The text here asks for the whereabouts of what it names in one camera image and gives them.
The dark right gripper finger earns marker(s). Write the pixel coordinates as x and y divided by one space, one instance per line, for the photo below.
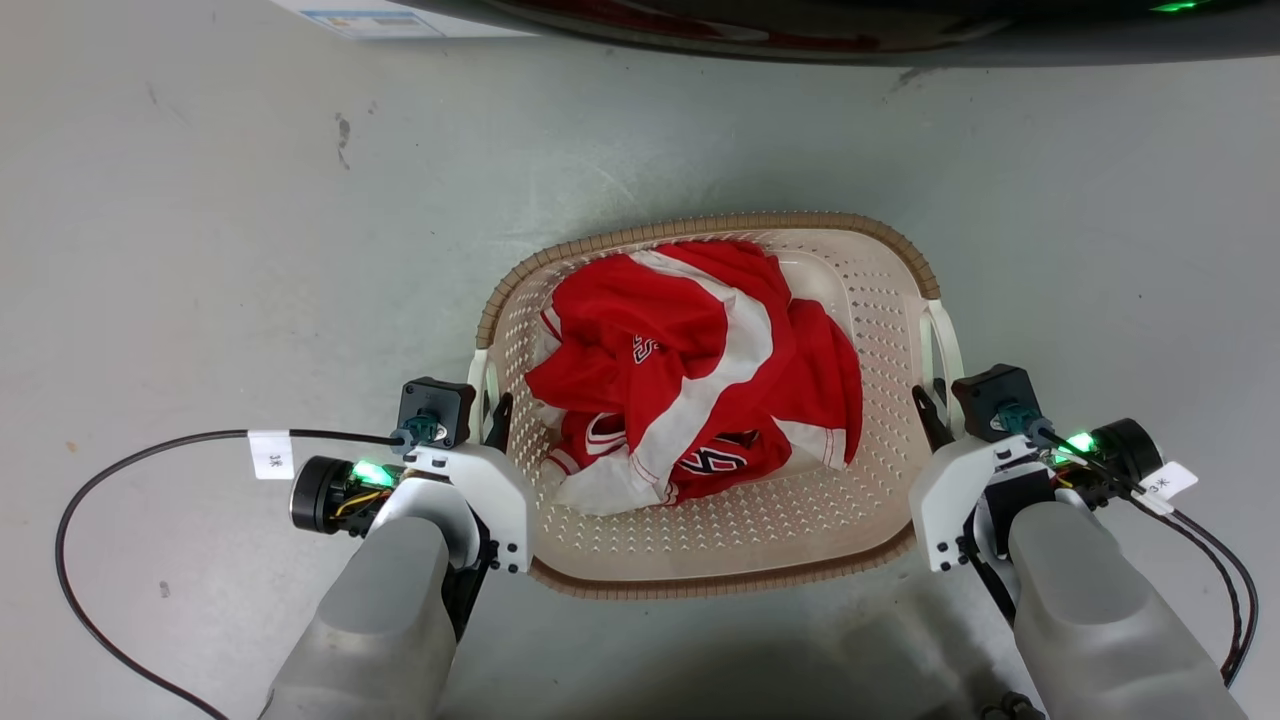
934 422

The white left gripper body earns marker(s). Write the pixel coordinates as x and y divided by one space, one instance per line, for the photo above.
500 495

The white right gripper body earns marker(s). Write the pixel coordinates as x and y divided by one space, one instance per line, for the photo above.
945 495

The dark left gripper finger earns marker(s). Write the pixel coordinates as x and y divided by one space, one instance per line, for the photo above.
501 425

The beige plastic laundry basket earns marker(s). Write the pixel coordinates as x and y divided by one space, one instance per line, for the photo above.
760 545

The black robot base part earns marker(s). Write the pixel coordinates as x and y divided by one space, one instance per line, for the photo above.
1012 706

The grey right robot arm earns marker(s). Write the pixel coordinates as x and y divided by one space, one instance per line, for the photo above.
1095 610

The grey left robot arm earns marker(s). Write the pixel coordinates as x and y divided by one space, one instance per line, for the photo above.
380 620

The red and white jersey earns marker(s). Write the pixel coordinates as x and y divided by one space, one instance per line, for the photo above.
690 340

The dark grey washing machine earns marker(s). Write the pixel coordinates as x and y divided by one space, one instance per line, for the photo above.
1000 35

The white printed box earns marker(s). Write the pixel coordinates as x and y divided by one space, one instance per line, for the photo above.
400 18

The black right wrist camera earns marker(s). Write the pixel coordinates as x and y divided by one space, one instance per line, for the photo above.
992 392

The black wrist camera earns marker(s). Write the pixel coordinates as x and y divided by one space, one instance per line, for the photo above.
992 392
437 400

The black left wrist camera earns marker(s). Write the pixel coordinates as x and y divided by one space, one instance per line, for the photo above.
437 400

